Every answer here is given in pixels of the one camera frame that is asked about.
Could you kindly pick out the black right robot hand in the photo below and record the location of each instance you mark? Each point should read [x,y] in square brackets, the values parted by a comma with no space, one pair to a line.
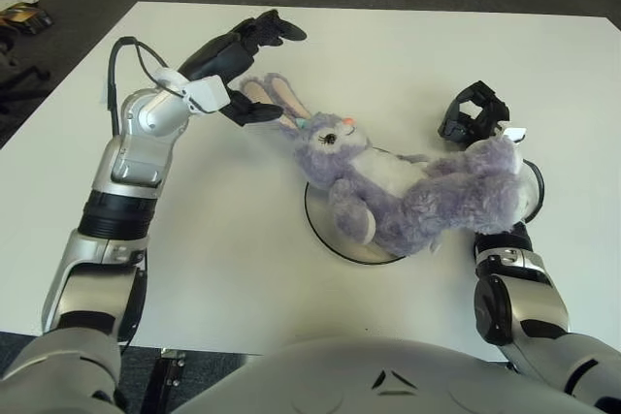
[490,116]

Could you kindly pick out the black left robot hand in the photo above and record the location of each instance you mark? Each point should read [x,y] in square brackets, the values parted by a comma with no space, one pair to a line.
[218,55]

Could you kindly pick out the purple plush bunny doll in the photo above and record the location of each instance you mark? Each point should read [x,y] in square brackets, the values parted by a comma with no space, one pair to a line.
[412,200]

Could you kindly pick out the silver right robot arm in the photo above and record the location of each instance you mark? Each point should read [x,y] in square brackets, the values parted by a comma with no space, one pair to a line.
[514,288]

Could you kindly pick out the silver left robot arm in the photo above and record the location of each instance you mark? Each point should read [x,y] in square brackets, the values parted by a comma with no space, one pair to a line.
[140,142]

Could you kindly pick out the white plate with black rim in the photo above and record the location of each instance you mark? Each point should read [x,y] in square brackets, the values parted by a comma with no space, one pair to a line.
[322,220]

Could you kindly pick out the objects on floor corner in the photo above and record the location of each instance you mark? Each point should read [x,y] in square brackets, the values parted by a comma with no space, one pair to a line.
[29,19]

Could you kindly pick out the black office chair base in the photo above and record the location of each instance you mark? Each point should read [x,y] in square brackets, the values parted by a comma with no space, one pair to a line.
[24,79]

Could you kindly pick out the silver robot torso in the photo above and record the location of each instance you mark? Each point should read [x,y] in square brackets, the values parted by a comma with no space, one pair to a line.
[364,375]

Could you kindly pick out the black table leg bracket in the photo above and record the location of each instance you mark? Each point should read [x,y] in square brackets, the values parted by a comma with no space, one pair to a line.
[162,380]

